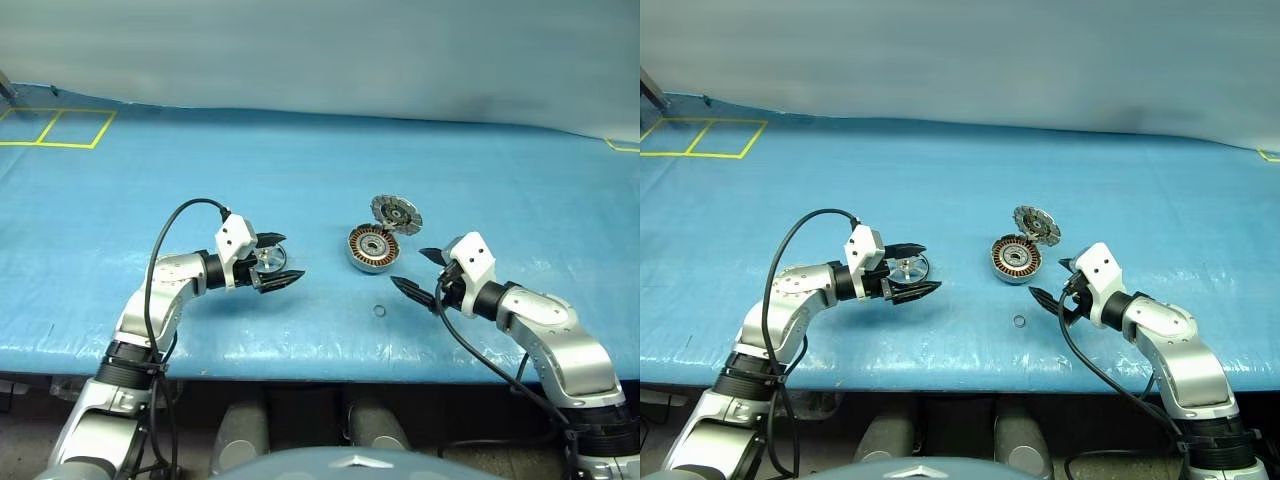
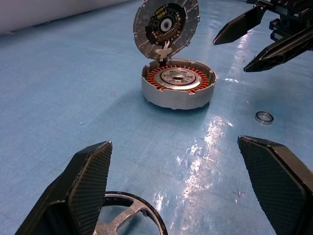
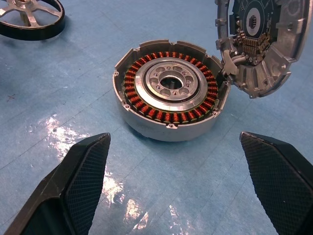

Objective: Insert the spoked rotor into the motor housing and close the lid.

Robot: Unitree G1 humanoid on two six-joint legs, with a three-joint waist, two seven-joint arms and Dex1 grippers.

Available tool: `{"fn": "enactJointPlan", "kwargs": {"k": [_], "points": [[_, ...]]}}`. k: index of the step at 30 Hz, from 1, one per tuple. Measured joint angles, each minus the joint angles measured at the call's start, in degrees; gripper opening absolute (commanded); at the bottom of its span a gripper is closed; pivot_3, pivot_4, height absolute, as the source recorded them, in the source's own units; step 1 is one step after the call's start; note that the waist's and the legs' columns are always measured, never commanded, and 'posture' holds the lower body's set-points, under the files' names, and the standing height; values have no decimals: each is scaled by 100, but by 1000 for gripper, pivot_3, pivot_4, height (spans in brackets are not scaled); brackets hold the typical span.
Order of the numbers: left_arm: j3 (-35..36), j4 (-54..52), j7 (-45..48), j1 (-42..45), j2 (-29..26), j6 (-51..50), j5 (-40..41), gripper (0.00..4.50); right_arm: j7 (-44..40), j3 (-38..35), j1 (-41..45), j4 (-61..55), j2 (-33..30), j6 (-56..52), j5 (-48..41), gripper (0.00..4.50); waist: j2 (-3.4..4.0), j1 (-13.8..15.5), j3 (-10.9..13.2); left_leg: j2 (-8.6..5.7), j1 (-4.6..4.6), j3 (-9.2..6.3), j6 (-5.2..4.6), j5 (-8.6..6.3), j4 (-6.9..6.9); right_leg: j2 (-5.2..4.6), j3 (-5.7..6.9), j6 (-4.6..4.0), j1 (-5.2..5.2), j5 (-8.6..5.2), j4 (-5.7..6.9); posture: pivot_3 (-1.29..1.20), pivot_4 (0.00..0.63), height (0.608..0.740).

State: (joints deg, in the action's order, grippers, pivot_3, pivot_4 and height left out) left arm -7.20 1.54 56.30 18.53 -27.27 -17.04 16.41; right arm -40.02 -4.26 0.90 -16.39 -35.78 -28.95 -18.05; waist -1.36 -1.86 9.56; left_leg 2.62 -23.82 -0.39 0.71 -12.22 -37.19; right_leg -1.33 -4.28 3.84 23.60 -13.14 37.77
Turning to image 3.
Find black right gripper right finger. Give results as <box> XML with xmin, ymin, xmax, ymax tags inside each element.
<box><xmin>239</xmin><ymin>131</ymin><xmax>313</xmax><ymax>235</ymax></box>

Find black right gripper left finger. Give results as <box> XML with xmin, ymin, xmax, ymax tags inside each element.
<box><xmin>3</xmin><ymin>132</ymin><xmax>112</xmax><ymax>235</ymax></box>

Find silver spoked rotor black rim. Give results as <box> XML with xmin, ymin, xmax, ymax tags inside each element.
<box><xmin>0</xmin><ymin>0</ymin><xmax>66</xmax><ymax>42</ymax></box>

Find silver motor stator housing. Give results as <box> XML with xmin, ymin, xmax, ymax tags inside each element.
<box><xmin>112</xmin><ymin>38</ymin><xmax>232</xmax><ymax>142</ymax></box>

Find blue plastic table cover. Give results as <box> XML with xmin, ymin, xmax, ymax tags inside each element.
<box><xmin>0</xmin><ymin>0</ymin><xmax>313</xmax><ymax>235</ymax></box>

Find flat metal rotor disc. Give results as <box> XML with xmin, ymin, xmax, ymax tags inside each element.
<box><xmin>214</xmin><ymin>0</ymin><xmax>311</xmax><ymax>99</ymax></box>

